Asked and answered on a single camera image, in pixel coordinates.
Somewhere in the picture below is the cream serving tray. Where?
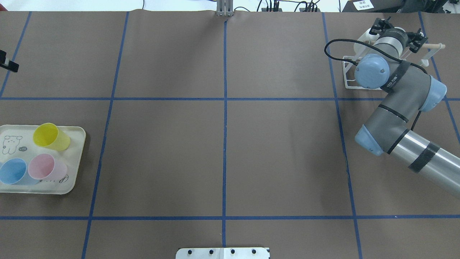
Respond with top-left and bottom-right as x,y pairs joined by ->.
0,124 -> 87,195

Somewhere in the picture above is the pink cup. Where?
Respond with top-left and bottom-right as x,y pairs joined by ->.
28,154 -> 68,181

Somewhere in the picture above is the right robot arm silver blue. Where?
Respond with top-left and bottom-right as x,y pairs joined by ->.
354,28 -> 460,198

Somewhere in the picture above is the white ikea cup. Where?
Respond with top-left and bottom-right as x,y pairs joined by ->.
353,28 -> 379,54

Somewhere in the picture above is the black box with label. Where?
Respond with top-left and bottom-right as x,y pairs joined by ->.
341,0 -> 405,13

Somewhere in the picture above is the yellow cup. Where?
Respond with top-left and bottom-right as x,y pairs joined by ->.
33,123 -> 71,151

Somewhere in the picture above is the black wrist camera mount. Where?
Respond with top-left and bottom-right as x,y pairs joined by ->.
368,18 -> 428,57

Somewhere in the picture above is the aluminium frame post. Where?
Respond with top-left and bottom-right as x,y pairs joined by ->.
215,0 -> 234,17

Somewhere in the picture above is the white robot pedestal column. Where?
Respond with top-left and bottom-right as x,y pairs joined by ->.
175,247 -> 271,259

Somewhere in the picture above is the blue cup tray middle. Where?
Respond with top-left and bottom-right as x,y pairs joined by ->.
0,158 -> 40,186

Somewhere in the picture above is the white wire cup rack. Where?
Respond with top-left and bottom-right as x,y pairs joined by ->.
341,41 -> 446,90

